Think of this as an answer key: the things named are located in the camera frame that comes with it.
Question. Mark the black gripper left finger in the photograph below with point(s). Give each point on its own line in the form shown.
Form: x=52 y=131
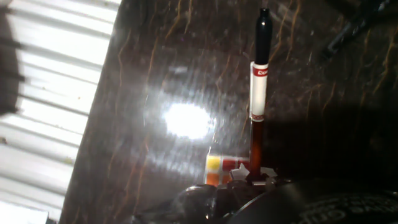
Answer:
x=196 y=202

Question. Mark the white rubik's cube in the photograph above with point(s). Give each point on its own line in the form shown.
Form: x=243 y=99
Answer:
x=214 y=171

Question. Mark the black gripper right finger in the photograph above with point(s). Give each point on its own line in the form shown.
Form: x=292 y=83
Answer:
x=267 y=179

